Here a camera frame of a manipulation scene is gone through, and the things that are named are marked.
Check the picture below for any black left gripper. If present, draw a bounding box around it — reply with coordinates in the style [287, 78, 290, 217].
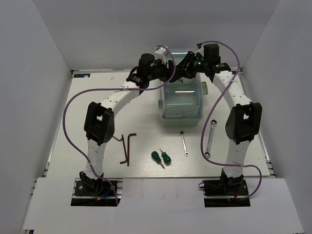
[148, 58, 182, 83]

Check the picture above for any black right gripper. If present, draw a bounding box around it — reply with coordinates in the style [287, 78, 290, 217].
[175, 51, 208, 79]

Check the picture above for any green plastic toolbox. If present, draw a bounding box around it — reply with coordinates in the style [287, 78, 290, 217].
[157, 48, 209, 129]

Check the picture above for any large silver ratchet wrench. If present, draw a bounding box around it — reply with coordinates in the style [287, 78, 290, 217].
[204, 119, 217, 158]

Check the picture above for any large brown hex key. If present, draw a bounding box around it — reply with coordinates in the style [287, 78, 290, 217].
[127, 133, 137, 167]

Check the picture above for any thin brown hex key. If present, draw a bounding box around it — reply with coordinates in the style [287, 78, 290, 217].
[120, 135, 128, 164]

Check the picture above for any green stubby phillips screwdriver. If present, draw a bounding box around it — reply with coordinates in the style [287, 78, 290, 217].
[151, 151, 165, 169]

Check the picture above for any small silver ratchet wrench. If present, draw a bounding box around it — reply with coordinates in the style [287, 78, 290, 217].
[180, 131, 189, 156]

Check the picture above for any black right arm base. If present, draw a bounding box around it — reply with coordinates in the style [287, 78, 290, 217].
[198, 171, 251, 208]

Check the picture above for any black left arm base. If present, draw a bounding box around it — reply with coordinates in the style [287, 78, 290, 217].
[71, 172, 123, 207]

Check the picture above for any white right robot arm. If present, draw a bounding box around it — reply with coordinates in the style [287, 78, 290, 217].
[174, 42, 262, 195]

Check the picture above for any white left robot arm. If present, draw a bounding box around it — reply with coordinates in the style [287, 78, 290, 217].
[79, 53, 176, 195]

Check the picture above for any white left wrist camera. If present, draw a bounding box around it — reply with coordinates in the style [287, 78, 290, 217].
[154, 46, 169, 63]

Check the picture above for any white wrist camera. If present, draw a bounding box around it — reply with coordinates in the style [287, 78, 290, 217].
[195, 43, 204, 59]
[154, 46, 169, 63]

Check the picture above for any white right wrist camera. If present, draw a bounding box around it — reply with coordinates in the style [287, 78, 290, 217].
[195, 43, 204, 59]

